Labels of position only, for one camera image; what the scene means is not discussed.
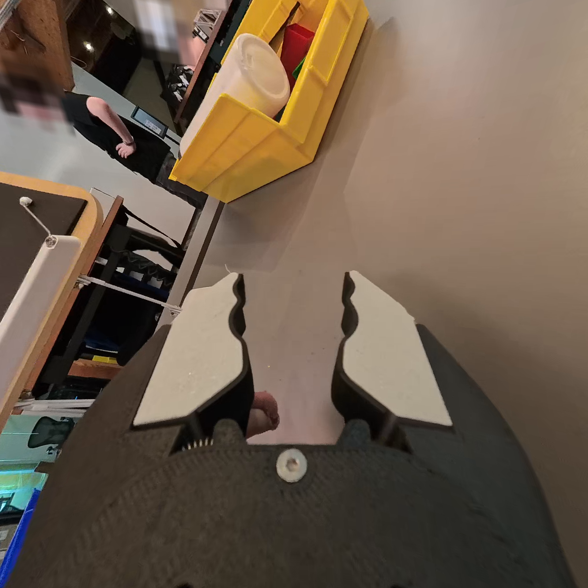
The dark wooden desk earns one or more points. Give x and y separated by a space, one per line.
197 55

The red block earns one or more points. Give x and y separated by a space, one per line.
299 46

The white roll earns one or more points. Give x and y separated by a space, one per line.
248 78

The dark wooden shelf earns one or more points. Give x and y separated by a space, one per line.
119 322

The person's left hand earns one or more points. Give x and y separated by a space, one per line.
262 412

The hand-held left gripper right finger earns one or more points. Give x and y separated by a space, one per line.
395 367

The large blue bin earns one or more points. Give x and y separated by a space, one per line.
14 542

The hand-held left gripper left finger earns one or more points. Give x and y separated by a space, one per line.
197 367

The yellow bin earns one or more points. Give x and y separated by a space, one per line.
248 147

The small dark sign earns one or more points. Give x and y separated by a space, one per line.
147 121

